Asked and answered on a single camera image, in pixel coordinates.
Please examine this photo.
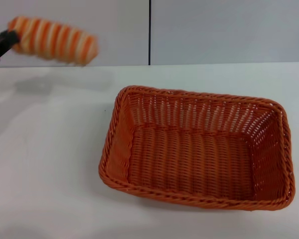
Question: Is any orange white striped bread roll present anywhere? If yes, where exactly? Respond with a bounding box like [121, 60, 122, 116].
[7, 15, 100, 67]

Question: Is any orange woven plastic basket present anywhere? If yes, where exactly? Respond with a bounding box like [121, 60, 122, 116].
[97, 85, 296, 212]

